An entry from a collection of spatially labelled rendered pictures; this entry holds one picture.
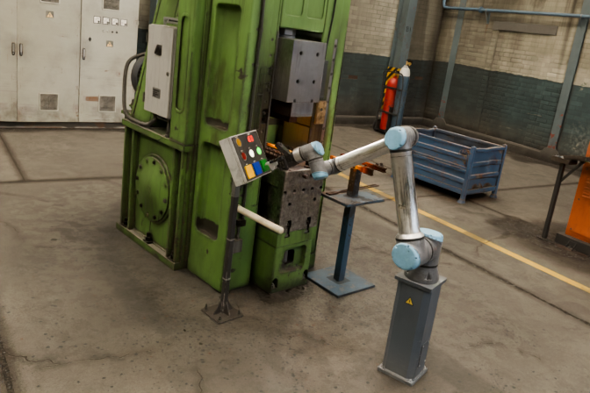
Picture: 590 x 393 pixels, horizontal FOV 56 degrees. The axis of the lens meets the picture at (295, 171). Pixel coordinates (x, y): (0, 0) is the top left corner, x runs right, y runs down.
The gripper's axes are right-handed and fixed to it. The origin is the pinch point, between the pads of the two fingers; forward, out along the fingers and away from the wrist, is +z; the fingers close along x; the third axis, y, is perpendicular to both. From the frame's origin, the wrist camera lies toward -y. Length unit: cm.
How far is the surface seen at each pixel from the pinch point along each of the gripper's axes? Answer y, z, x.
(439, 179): 104, -13, 412
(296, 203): 34, 11, 42
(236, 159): -8.5, 3.1, -27.0
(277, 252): 61, 33, 33
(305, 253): 73, 26, 58
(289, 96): -35, -16, 32
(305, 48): -60, -35, 40
